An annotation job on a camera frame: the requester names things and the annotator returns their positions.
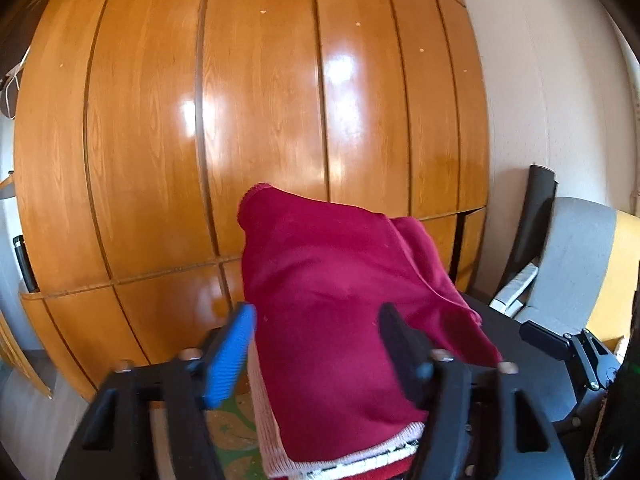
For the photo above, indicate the white plastic object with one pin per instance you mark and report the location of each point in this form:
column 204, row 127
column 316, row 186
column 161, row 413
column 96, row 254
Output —
column 515, row 287

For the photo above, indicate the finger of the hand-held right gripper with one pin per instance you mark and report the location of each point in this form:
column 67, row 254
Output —
column 547, row 340

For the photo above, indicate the crimson velvet garment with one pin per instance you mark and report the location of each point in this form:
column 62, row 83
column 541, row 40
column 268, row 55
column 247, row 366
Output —
column 325, row 285

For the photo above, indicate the pink white knit sweater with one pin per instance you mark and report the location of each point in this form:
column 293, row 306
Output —
column 270, row 430

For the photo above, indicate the glossy wooden wardrobe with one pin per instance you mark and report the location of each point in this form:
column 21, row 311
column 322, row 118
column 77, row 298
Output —
column 250, row 110

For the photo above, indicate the green patterned rug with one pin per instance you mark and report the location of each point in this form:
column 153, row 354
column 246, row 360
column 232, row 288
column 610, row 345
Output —
column 232, row 425

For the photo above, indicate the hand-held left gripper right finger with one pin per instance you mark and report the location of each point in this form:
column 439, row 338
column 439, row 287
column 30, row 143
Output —
column 400, row 350

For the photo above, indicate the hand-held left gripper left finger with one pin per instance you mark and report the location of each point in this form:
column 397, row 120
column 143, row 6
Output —
column 230, row 355

